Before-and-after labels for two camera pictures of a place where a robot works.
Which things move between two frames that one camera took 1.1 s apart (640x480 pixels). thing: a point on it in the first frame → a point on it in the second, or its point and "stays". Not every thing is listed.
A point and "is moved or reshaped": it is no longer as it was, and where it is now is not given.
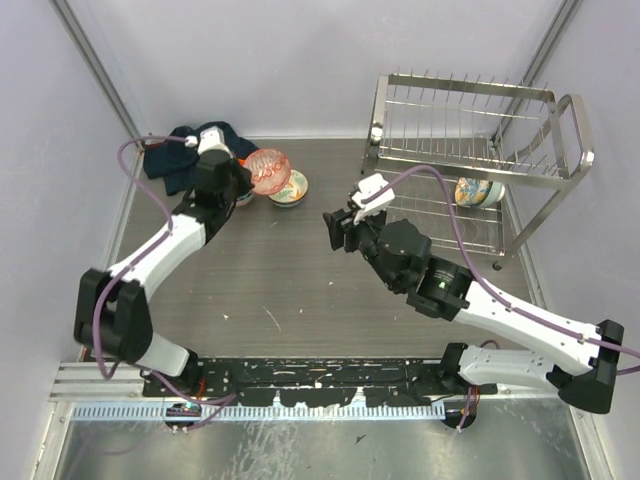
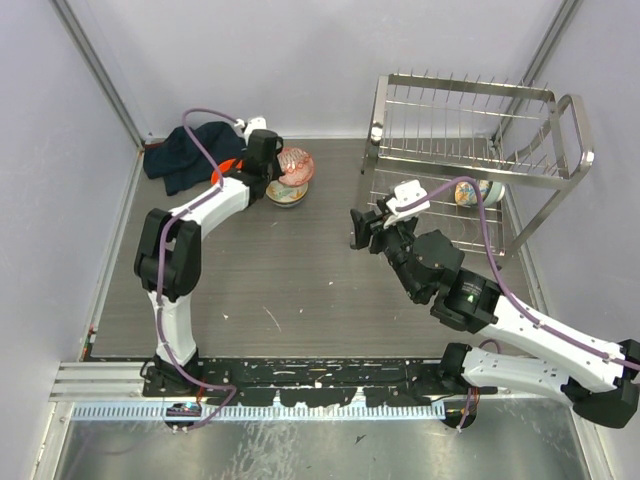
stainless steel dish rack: (477, 164) stays
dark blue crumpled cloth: (174, 160) stays
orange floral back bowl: (295, 192) stays
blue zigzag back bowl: (269, 170) is moved or reshaped
